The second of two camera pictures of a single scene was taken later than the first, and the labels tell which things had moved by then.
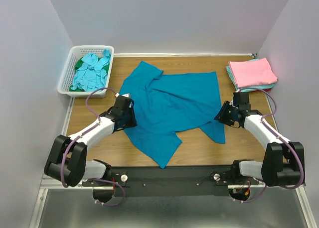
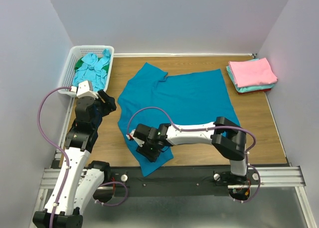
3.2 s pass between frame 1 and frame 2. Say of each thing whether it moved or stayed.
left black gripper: moved
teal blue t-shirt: moved
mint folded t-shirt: stayed
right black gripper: moved
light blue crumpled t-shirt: stayed
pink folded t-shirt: stayed
